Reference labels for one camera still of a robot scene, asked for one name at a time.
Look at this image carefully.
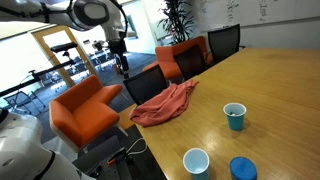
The white wall whiteboard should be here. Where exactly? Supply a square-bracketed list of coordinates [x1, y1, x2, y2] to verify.
[199, 0, 320, 33]

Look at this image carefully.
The grey folding chair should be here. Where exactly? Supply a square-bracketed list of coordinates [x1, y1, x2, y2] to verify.
[2, 89, 47, 116]

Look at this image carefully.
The blue plastic cup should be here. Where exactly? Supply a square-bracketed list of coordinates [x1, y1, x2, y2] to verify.
[222, 102, 248, 132]
[182, 147, 211, 180]

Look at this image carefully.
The black tripod camera stand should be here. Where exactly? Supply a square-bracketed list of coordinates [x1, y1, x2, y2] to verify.
[0, 41, 79, 98]

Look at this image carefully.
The orange black clamp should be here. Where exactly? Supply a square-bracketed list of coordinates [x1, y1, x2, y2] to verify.
[106, 155, 118, 167]

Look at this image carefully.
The black robot stand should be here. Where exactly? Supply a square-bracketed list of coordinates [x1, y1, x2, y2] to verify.
[71, 134, 168, 180]

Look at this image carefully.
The blue jar lid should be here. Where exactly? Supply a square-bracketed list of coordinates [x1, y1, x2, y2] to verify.
[229, 156, 258, 180]

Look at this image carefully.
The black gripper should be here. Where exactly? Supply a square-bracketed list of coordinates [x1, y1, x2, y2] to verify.
[109, 38, 131, 80]

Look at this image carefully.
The white cable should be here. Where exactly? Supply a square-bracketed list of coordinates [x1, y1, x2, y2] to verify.
[125, 137, 148, 157]

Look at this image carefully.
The salmon pink cloth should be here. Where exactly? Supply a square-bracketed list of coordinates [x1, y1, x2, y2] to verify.
[129, 78, 200, 129]

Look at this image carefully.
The green potted plant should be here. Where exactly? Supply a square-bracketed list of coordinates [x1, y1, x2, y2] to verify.
[157, 0, 197, 46]

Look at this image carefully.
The black mesh office chair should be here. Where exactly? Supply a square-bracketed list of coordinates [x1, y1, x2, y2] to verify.
[172, 44, 208, 81]
[122, 64, 170, 106]
[207, 23, 247, 67]

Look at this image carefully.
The orange armchair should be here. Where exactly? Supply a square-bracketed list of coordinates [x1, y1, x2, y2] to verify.
[48, 74, 125, 153]
[142, 35, 214, 82]

